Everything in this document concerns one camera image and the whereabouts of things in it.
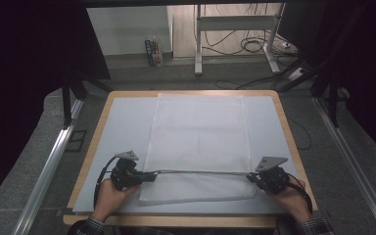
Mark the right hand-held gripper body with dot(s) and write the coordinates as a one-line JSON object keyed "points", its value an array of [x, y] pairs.
{"points": [[272, 179]]}

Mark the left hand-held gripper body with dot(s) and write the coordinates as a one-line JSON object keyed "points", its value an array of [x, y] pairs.
{"points": [[124, 173]]}

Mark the white towel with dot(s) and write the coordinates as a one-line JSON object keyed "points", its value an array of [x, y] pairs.
{"points": [[199, 140]]}

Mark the person's right hand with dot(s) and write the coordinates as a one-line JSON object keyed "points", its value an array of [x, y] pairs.
{"points": [[292, 200]]}

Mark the person's left hand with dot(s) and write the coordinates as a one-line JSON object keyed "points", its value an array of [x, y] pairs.
{"points": [[111, 200]]}

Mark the white table mat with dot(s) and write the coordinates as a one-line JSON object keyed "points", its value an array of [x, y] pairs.
{"points": [[124, 130]]}

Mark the wooden table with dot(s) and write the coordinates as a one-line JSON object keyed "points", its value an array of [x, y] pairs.
{"points": [[176, 221]]}

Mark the black metal stand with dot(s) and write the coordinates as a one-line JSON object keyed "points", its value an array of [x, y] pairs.
{"points": [[332, 98], [68, 101]]}

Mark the white power strip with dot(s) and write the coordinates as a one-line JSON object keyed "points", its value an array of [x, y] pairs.
{"points": [[296, 74], [286, 45]]}

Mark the pack of bottles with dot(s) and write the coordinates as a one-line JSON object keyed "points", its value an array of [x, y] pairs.
{"points": [[154, 52]]}

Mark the dark curtain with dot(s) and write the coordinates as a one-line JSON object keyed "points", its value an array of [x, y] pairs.
{"points": [[29, 81], [365, 65]]}

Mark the aluminium floor rail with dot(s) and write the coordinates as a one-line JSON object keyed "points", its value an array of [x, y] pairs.
{"points": [[355, 166], [45, 173]]}

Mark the white metal desk frame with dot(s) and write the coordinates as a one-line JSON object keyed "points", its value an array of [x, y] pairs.
{"points": [[235, 23]]}

